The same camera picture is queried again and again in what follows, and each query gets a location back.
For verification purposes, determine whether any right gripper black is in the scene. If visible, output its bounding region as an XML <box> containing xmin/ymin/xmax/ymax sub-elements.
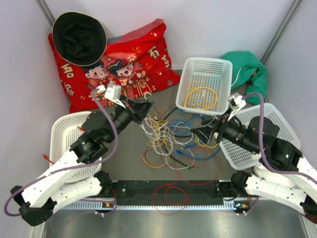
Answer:
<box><xmin>189</xmin><ymin>107</ymin><xmax>259</xmax><ymax>154</ymax></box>

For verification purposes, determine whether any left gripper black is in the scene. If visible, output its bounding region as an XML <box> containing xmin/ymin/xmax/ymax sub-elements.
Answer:
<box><xmin>105</xmin><ymin>95</ymin><xmax>156</xmax><ymax>144</ymax></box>

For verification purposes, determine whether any thick yellow cable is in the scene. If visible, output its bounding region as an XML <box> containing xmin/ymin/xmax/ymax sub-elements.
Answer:
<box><xmin>184</xmin><ymin>86</ymin><xmax>218</xmax><ymax>110</ymax></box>

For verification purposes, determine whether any thin yellow cable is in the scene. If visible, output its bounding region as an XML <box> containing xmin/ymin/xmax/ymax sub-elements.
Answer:
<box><xmin>180</xmin><ymin>74</ymin><xmax>221</xmax><ymax>110</ymax></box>

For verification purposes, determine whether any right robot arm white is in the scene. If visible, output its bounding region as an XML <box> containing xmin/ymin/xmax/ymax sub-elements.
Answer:
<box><xmin>191</xmin><ymin>116</ymin><xmax>317</xmax><ymax>223</ymax></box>

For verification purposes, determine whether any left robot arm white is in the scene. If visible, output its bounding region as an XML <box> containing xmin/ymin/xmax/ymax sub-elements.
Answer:
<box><xmin>10</xmin><ymin>96</ymin><xmax>153</xmax><ymax>227</ymax></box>

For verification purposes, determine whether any white basket right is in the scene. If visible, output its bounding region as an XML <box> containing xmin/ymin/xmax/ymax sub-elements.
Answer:
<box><xmin>219</xmin><ymin>103</ymin><xmax>302</xmax><ymax>171</ymax></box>

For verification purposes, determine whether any white basket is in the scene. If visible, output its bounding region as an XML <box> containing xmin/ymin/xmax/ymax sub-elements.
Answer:
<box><xmin>219</xmin><ymin>103</ymin><xmax>302</xmax><ymax>171</ymax></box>
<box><xmin>49</xmin><ymin>111</ymin><xmax>102</xmax><ymax>183</ymax></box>
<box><xmin>175</xmin><ymin>57</ymin><xmax>233</xmax><ymax>116</ymax></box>

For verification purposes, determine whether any white basket centre back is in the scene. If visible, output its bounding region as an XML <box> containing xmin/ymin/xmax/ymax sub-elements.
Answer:
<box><xmin>175</xmin><ymin>57</ymin><xmax>233</xmax><ymax>116</ymax></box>

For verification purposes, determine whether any red printed pillow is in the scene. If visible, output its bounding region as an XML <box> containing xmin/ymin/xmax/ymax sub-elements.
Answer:
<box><xmin>48</xmin><ymin>19</ymin><xmax>180</xmax><ymax>113</ymax></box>

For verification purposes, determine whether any white cloth under basket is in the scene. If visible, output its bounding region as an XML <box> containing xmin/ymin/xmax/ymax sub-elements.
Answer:
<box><xmin>254</xmin><ymin>165</ymin><xmax>295</xmax><ymax>188</ymax></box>

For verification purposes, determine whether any green cloth garment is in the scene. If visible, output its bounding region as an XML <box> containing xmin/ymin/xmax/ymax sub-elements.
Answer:
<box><xmin>221</xmin><ymin>51</ymin><xmax>267</xmax><ymax>98</ymax></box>

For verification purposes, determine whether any white basket left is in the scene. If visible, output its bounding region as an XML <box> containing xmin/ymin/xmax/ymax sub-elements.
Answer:
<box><xmin>49</xmin><ymin>111</ymin><xmax>102</xmax><ymax>183</ymax></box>

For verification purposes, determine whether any black base bar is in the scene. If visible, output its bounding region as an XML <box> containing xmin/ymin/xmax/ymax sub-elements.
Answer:
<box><xmin>113</xmin><ymin>180</ymin><xmax>223</xmax><ymax>206</ymax></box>

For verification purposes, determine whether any black round hat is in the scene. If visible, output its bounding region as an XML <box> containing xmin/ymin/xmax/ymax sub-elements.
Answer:
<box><xmin>52</xmin><ymin>11</ymin><xmax>107</xmax><ymax>66</ymax></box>

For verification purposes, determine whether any blue cable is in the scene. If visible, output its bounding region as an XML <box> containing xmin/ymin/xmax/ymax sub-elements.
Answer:
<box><xmin>164</xmin><ymin>109</ymin><xmax>221</xmax><ymax>162</ymax></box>

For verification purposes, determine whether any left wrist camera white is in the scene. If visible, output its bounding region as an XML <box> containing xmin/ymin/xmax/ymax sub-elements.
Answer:
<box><xmin>97</xmin><ymin>83</ymin><xmax>125</xmax><ymax>108</ymax></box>

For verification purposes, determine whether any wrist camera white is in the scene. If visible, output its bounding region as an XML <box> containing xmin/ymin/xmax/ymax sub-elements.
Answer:
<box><xmin>228</xmin><ymin>93</ymin><xmax>246</xmax><ymax>121</ymax></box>
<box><xmin>97</xmin><ymin>83</ymin><xmax>125</xmax><ymax>108</ymax></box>

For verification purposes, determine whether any white grey cable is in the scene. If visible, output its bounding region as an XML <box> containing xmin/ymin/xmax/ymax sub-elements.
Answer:
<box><xmin>140</xmin><ymin>92</ymin><xmax>196</xmax><ymax>171</ymax></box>

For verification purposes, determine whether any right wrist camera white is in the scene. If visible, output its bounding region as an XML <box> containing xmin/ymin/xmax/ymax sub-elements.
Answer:
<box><xmin>228</xmin><ymin>93</ymin><xmax>246</xmax><ymax>121</ymax></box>

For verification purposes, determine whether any white slotted cable duct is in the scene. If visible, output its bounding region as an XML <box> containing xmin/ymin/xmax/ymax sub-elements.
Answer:
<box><xmin>61</xmin><ymin>199</ymin><xmax>251</xmax><ymax>211</ymax></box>

